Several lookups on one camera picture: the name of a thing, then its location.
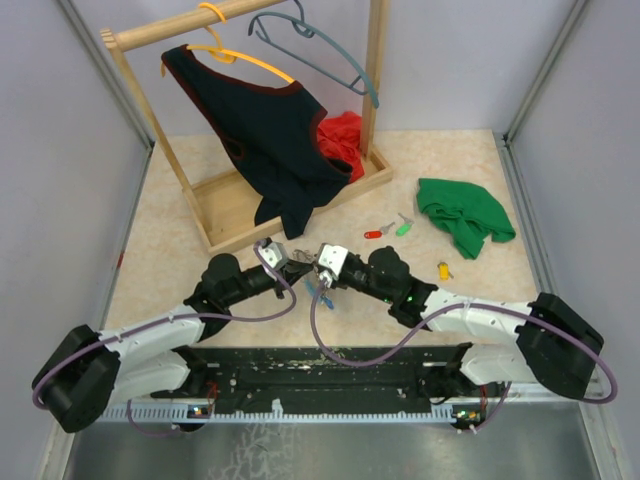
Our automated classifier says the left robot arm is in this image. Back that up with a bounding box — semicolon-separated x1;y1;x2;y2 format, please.
32;253;313;433

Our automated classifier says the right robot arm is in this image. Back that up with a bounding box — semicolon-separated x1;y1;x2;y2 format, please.
318;244;604;400

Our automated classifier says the navy tank top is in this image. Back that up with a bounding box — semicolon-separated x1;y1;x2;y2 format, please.
161;46;352;239

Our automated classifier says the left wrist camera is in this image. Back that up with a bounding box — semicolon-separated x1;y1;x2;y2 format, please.
256;238;289;274

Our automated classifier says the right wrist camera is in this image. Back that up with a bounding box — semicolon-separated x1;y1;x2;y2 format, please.
315;243;349;288

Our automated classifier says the wooden clothes rack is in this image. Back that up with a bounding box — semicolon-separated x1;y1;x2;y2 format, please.
101;1;393;255

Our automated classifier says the yellow hanger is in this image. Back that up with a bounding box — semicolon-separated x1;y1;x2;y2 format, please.
160;2;295;84

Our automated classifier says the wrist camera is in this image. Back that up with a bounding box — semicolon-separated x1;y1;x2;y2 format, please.
315;243;349;288
256;238;289;274

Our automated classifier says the blue-grey hanger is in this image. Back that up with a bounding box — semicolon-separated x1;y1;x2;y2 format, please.
247;1;380;109

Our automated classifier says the red cloth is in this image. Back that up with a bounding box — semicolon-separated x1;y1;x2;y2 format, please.
317;111;364;183

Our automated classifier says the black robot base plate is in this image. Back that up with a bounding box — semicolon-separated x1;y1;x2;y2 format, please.
154;346;505;415

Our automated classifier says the key with red tag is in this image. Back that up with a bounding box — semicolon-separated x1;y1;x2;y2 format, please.
363;222;395;240

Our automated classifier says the key with green tag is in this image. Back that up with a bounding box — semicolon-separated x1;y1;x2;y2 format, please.
395;213;414;237

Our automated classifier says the green cloth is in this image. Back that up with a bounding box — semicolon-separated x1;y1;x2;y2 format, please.
416;178;516;260

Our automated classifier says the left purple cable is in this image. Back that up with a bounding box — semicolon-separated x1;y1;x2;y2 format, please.
31;240;298;437

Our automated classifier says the key with yellow tag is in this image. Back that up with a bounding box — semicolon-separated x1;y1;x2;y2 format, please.
437;262;454;280

